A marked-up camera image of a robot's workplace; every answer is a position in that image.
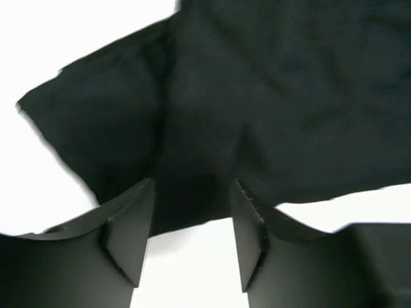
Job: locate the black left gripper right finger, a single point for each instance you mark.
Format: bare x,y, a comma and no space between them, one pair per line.
286,264

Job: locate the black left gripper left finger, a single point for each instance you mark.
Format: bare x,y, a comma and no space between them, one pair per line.
92,261

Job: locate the black pleated skirt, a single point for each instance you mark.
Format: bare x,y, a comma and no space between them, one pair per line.
300,101

